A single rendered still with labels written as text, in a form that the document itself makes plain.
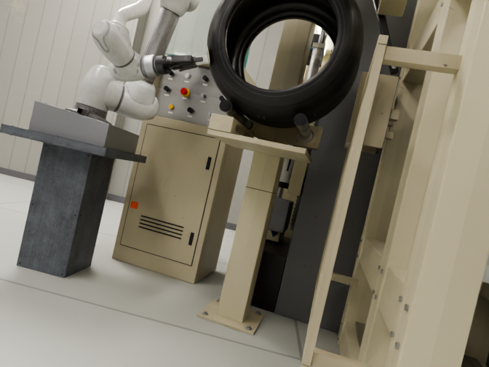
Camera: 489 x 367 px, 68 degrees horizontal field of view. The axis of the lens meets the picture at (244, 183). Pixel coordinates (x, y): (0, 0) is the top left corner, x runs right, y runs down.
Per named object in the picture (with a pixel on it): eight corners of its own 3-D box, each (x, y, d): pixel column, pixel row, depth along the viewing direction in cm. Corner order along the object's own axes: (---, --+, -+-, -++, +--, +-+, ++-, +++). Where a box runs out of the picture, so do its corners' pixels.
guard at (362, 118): (316, 277, 160) (353, 123, 159) (321, 278, 160) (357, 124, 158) (299, 373, 73) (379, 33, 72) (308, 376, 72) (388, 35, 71)
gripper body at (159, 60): (153, 52, 147) (174, 49, 145) (162, 60, 155) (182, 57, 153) (153, 70, 147) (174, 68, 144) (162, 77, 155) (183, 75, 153)
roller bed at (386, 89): (343, 147, 169) (359, 85, 169) (376, 154, 166) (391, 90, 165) (346, 141, 150) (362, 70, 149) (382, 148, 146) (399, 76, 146)
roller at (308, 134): (305, 143, 158) (299, 135, 159) (314, 136, 158) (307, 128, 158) (299, 128, 125) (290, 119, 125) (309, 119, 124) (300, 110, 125)
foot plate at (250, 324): (215, 299, 188) (216, 296, 188) (264, 315, 182) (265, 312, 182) (196, 316, 162) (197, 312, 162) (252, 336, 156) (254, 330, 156)
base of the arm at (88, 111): (59, 108, 169) (62, 97, 169) (78, 115, 192) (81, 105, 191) (97, 120, 171) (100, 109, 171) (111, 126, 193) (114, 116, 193)
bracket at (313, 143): (233, 132, 169) (238, 112, 169) (318, 150, 160) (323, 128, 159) (231, 132, 166) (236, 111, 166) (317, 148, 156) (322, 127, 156)
